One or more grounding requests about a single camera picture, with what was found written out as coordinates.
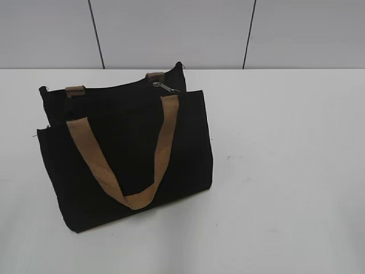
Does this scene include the black canvas tote bag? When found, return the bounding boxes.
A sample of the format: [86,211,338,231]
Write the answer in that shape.
[37,62,213,233]

